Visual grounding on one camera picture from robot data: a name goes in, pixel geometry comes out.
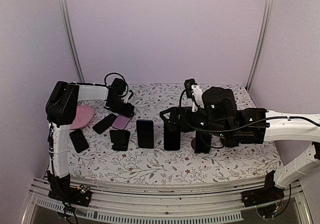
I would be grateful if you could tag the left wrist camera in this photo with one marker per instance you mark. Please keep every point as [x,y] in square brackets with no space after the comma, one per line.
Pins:
[128,96]

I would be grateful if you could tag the pink round dish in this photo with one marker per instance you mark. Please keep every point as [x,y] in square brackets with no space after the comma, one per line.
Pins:
[84,115]

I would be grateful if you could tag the blue phone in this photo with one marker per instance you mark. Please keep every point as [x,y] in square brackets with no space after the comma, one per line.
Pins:
[171,140]
[145,134]

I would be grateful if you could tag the right aluminium frame post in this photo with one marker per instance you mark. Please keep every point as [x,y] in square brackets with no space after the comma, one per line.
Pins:
[260,43]

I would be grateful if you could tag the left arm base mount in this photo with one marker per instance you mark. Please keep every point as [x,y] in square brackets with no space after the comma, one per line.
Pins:
[61,190]

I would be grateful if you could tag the floral table mat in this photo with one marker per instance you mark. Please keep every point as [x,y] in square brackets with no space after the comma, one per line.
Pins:
[157,166]

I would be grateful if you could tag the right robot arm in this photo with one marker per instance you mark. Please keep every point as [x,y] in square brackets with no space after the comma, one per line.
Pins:
[214,112]

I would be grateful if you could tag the teal phone dark screen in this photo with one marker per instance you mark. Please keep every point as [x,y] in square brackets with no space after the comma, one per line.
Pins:
[202,143]

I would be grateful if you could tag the dark round base stand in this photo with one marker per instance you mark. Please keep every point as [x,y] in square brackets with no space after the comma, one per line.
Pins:
[193,143]

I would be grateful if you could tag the pink phone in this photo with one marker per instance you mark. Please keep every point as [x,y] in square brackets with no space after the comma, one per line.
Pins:
[121,122]

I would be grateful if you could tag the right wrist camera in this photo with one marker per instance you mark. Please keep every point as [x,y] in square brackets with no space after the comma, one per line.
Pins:
[192,90]

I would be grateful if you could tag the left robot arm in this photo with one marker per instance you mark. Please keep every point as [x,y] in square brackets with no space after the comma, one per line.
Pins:
[61,111]

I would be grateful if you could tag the black folding phone stand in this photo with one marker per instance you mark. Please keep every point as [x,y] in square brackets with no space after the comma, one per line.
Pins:
[119,139]

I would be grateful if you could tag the black phone on left stand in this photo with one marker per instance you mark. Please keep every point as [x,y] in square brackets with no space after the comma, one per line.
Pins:
[78,140]

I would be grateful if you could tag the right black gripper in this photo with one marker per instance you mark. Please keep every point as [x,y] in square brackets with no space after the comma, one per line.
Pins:
[172,124]

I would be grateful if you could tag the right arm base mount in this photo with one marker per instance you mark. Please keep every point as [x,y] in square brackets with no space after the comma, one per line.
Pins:
[268,193]

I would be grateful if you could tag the black phone face down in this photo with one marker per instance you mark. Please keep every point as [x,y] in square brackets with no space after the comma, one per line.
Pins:
[104,124]

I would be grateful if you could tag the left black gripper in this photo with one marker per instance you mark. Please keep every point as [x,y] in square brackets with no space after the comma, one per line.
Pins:
[127,112]

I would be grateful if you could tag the aluminium frame post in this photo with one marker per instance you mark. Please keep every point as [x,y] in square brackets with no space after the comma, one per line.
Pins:
[260,43]
[71,41]

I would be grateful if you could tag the left aluminium frame post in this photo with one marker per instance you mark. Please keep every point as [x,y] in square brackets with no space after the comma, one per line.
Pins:
[71,41]

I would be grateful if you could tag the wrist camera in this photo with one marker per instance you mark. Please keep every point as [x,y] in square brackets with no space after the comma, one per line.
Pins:
[192,90]
[128,96]

